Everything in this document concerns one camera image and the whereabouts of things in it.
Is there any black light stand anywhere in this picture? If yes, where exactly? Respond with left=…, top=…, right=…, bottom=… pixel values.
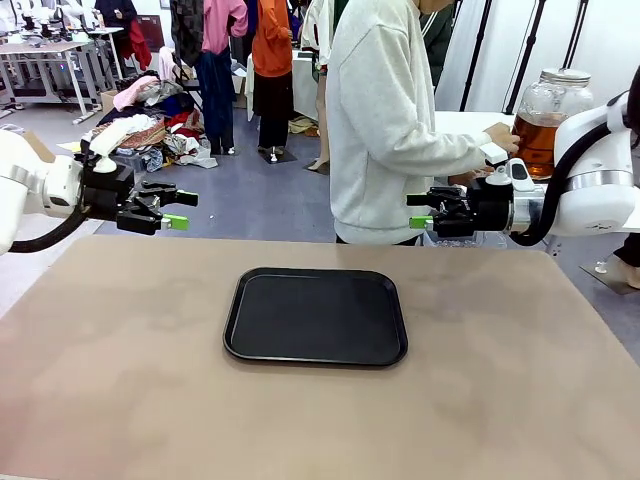
left=503, top=0, right=547, bottom=116
left=458, top=0, right=495, bottom=113
left=561, top=0, right=590, bottom=72

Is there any grey lab workbench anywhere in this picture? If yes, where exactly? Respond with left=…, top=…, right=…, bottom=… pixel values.
left=0, top=27, right=126, bottom=126

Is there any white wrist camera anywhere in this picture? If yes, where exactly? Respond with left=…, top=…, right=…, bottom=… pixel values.
left=91, top=141, right=120, bottom=175
left=478, top=142, right=532, bottom=194

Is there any person's right hand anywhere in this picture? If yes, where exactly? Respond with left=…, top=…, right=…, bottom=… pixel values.
left=482, top=122, right=522, bottom=157

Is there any mannequin in pink top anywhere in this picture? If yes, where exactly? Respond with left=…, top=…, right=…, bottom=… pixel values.
left=193, top=0, right=250, bottom=156

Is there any table with white cloth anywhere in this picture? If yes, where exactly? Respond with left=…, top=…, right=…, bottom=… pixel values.
left=244, top=49, right=322, bottom=124

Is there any red hanging garment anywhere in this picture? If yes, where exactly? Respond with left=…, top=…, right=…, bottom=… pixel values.
left=128, top=19, right=153, bottom=72

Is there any person's right forearm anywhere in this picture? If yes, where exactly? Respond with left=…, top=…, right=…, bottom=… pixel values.
left=414, top=130, right=494, bottom=177

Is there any black arm hose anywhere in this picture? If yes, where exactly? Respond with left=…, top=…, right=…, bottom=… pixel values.
left=509, top=89, right=634, bottom=247
left=8, top=199, right=94, bottom=254

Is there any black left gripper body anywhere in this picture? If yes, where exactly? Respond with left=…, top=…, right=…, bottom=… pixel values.
left=81, top=164, right=152, bottom=222

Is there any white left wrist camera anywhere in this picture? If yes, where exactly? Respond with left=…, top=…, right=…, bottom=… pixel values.
left=91, top=141, right=120, bottom=175

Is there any mannequin in white shirt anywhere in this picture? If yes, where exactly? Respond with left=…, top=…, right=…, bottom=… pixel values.
left=298, top=0, right=335, bottom=175

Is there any black right arm hose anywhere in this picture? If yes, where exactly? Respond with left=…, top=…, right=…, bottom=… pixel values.
left=509, top=89, right=634, bottom=247

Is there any person's left hand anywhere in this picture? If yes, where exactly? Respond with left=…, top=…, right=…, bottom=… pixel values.
left=447, top=168, right=489, bottom=187

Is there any mannequin in orange top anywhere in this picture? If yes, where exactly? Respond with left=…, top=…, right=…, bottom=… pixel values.
left=251, top=0, right=297, bottom=164

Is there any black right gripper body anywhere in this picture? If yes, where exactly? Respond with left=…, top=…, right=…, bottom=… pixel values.
left=443, top=181, right=516, bottom=238

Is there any dark patterned hanging garment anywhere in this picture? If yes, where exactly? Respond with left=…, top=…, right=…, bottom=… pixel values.
left=169, top=0, right=205, bottom=69

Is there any person in white sweater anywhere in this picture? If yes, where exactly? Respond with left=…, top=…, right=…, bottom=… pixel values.
left=324, top=0, right=494, bottom=246

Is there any pile of mixed clothes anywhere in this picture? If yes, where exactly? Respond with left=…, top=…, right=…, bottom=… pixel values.
left=82, top=73, right=219, bottom=170

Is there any glass tea drink dispenser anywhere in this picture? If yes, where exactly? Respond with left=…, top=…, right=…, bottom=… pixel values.
left=510, top=68, right=596, bottom=180

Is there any flat brown cardboard piece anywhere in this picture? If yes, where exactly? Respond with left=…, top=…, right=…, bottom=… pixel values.
left=19, top=129, right=58, bottom=164

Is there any black plastic serving tray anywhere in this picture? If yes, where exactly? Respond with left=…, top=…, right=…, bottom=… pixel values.
left=222, top=266, right=409, bottom=370

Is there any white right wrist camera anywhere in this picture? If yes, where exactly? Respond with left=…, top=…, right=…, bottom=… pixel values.
left=478, top=142, right=532, bottom=194

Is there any mannequin in dark green jacket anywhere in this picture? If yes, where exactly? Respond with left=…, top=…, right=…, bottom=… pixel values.
left=418, top=0, right=455, bottom=89

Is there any black left arm hose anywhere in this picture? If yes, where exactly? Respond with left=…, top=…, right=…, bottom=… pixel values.
left=8, top=199, right=94, bottom=254

